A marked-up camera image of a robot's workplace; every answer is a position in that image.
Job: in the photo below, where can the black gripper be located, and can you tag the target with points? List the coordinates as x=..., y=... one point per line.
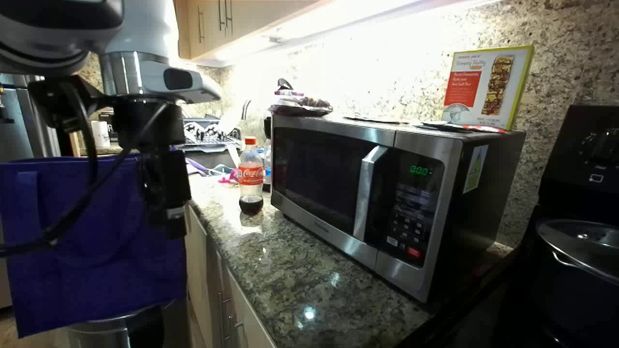
x=152, y=138

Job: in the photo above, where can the Coca Cola plastic bottle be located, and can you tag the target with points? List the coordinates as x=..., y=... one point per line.
x=251, y=177

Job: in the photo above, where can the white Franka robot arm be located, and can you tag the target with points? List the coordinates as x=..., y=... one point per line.
x=144, y=46

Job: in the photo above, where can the pink small plastic item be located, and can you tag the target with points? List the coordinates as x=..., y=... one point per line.
x=227, y=179

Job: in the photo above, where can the white lower kitchen cabinets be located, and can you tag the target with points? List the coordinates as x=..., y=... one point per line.
x=220, y=291

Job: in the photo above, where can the dish rack with dishes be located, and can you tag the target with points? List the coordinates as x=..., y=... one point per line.
x=206, y=136

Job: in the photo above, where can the blue fabric tote bag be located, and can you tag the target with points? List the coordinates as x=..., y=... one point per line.
x=84, y=245

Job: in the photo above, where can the steel trash can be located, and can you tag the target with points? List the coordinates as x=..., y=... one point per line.
x=117, y=330

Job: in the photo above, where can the stainless steel refrigerator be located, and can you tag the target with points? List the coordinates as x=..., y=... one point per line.
x=22, y=123

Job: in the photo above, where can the wooden upper kitchen cabinets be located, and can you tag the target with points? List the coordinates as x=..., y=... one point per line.
x=220, y=22

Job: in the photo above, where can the stainless steel microwave oven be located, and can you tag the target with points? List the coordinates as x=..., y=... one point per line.
x=388, y=194

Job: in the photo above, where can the black electric stove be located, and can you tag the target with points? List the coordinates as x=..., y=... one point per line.
x=581, y=214

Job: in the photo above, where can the steel pot with lid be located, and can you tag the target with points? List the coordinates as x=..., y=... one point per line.
x=581, y=249

